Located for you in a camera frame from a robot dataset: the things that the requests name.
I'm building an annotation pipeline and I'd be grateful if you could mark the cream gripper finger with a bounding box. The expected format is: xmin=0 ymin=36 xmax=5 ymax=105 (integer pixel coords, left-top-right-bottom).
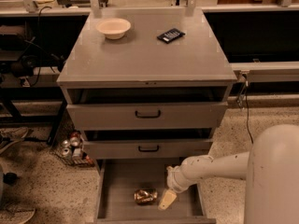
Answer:
xmin=158 ymin=189 xmax=177 ymax=211

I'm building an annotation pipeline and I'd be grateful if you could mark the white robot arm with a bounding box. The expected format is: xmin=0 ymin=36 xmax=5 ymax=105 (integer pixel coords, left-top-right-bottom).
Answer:
xmin=159 ymin=124 xmax=299 ymax=224

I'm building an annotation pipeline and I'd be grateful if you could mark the grey bottom drawer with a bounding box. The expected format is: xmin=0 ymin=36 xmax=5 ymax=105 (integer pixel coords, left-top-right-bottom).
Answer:
xmin=93 ymin=158 xmax=216 ymax=224

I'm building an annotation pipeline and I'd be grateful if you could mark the grey drawer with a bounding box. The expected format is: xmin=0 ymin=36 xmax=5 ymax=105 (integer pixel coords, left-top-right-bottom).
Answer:
xmin=64 ymin=88 xmax=227 ymax=131
xmin=93 ymin=158 xmax=216 ymax=224
xmin=83 ymin=129 xmax=212 ymax=159

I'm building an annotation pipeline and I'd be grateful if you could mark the grey middle drawer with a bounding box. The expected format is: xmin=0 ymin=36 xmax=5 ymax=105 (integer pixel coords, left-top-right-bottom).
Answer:
xmin=83 ymin=129 xmax=212 ymax=159

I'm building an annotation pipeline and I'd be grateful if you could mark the grey drawer cabinet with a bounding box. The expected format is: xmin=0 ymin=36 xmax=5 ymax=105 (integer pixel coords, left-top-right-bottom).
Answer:
xmin=56 ymin=7 xmax=238 ymax=224

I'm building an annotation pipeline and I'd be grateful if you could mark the grey top drawer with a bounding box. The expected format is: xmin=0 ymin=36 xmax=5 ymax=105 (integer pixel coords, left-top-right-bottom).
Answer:
xmin=64 ymin=88 xmax=227 ymax=131

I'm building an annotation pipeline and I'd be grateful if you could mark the dark snack packet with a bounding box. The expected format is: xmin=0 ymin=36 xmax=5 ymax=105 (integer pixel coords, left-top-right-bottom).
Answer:
xmin=157 ymin=28 xmax=185 ymax=44

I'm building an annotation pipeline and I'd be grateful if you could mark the grey sneaker lower left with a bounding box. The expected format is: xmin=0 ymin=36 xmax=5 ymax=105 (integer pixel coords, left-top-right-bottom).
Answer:
xmin=0 ymin=203 xmax=36 ymax=224

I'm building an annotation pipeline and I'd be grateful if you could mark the grey sneaker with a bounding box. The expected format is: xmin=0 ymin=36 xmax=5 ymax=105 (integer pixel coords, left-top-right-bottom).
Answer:
xmin=0 ymin=127 xmax=29 ymax=154
xmin=0 ymin=203 xmax=36 ymax=224

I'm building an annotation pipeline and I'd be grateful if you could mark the cream ceramic bowl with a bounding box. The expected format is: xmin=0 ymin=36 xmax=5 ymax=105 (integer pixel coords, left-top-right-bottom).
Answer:
xmin=96 ymin=18 xmax=131 ymax=40

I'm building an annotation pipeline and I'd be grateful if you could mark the grey sneaker upper left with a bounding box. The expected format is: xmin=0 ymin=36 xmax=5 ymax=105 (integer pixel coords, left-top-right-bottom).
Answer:
xmin=0 ymin=127 xmax=29 ymax=154

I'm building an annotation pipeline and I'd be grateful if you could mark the black machine on left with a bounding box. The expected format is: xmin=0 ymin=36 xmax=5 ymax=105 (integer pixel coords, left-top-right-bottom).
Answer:
xmin=0 ymin=24 xmax=64 ymax=77

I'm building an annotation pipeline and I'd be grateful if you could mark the wire basket of cans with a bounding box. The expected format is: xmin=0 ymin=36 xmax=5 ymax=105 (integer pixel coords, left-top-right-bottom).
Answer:
xmin=54 ymin=131 xmax=94 ymax=167

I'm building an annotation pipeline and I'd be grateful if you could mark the black power cable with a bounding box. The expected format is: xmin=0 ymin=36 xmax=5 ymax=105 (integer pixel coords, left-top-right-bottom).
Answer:
xmin=243 ymin=75 xmax=255 ymax=145

